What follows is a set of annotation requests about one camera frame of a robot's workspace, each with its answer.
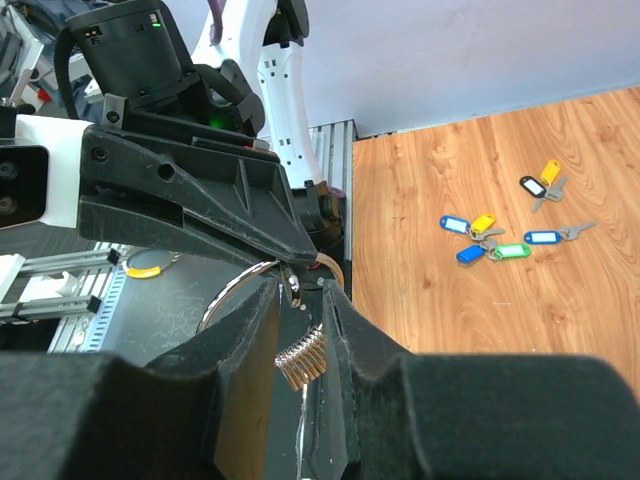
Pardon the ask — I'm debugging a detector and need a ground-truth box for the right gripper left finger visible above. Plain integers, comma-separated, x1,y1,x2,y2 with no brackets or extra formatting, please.
1,280,280,479

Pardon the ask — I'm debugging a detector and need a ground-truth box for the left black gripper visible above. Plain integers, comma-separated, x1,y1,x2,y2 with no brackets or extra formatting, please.
77,94,317,268

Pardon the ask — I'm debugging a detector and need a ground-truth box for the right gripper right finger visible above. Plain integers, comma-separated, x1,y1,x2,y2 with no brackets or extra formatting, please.
323,282,639,479

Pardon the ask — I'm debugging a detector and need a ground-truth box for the silver metal keyring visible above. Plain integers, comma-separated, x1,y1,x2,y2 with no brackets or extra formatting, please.
196,260,328,391

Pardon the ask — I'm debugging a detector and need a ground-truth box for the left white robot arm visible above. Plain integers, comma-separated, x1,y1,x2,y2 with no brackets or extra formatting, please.
54,1,337,274

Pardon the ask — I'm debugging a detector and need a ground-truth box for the dark blue key tag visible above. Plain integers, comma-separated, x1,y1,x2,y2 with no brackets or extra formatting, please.
456,244,486,264

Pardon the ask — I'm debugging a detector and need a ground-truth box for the green key tag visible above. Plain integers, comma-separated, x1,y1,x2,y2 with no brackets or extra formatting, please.
494,243,532,260

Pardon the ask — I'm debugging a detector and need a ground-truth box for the yellow key tag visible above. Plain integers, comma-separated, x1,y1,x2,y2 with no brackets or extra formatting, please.
470,213,496,234
539,159,562,187

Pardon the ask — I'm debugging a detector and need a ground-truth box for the light blue key tag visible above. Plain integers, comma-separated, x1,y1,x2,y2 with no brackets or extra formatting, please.
523,230,563,245

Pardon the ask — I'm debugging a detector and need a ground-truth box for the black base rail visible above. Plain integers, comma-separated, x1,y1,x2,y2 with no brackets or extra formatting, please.
0,119,356,361

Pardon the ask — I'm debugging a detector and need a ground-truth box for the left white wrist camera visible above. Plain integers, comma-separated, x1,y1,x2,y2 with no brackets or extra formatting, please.
1,106,92,229

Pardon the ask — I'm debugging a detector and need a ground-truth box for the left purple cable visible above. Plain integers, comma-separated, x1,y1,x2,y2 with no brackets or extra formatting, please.
207,0,229,46

